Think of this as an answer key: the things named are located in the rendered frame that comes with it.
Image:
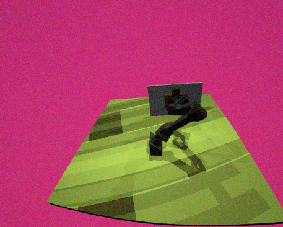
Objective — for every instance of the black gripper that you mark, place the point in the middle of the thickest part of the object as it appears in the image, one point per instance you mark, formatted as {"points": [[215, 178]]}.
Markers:
{"points": [[175, 94]]}

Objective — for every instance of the dark brown picture frame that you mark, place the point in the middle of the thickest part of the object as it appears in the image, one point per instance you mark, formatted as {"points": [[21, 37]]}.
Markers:
{"points": [[168, 100]]}

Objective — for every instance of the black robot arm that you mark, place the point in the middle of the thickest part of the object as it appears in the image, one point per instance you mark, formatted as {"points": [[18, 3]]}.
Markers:
{"points": [[196, 113]]}

